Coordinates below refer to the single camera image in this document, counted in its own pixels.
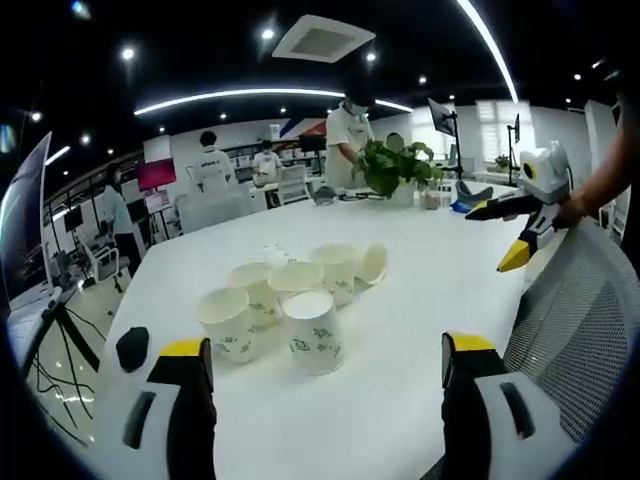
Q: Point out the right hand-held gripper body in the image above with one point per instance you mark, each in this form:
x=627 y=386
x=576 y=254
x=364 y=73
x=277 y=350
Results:
x=547 y=175

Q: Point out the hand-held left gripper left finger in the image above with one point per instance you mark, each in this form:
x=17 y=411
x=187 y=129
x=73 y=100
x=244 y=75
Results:
x=187 y=430

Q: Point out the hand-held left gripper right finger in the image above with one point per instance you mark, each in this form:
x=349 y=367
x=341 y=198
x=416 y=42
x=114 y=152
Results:
x=480 y=430

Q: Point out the group of white paper cups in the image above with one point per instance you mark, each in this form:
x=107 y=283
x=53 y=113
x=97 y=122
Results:
x=312 y=330

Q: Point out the person's right hand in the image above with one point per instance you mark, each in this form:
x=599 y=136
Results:
x=577 y=205

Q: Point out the grey neck pillow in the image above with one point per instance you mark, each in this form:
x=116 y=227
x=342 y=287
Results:
x=472 y=196

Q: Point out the small blue object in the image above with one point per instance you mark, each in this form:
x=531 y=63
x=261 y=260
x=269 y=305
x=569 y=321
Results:
x=458 y=205

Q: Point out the slim black monitor on pole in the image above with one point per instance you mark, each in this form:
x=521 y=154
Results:
x=515 y=132

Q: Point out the small glass jar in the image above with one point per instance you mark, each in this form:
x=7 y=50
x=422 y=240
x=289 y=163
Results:
x=427 y=199

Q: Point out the grey mesh office chair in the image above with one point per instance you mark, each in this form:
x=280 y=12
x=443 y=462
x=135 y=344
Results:
x=575 y=325

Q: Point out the small black object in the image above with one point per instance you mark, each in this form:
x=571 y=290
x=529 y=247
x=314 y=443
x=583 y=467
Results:
x=133 y=347

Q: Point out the black monitor on stand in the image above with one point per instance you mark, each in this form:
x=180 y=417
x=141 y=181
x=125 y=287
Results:
x=441 y=116

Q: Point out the green potted plant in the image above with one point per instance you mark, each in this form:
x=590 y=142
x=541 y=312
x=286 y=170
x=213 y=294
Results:
x=395 y=167

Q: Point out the white table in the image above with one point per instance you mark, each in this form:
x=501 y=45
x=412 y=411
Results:
x=400 y=320

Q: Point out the curved ceiling light strip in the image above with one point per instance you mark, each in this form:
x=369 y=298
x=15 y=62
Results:
x=492 y=42

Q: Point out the black tripod stand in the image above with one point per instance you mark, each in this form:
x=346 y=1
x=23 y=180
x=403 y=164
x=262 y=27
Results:
x=70 y=330

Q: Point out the grey rounded object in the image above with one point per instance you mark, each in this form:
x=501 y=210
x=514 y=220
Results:
x=324 y=196

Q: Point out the white armchair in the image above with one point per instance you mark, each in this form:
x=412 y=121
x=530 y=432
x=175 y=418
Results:
x=102 y=262

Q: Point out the white mesh chair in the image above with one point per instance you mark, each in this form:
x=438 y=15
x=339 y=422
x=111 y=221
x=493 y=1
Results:
x=291 y=182

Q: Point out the white ceiling air vent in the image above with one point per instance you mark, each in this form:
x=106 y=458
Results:
x=324 y=39

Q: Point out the pink display screen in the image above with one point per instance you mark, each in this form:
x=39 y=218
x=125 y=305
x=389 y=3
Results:
x=156 y=174

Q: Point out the large dark display screen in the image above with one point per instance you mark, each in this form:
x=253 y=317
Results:
x=25 y=225

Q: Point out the long ceiling light strip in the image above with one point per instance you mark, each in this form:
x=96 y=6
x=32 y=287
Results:
x=250 y=95

